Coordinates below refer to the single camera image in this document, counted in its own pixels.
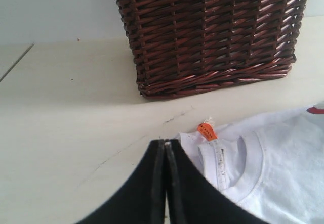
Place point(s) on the white t-shirt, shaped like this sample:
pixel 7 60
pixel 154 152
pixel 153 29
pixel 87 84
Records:
pixel 270 164

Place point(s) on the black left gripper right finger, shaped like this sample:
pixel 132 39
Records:
pixel 191 198

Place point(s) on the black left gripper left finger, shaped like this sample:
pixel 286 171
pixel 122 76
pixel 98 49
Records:
pixel 142 198

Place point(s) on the orange garment hang tag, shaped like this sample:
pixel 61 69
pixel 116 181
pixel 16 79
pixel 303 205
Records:
pixel 206 129

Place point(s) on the dark brown wicker basket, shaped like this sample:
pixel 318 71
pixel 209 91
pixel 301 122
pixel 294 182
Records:
pixel 188 47

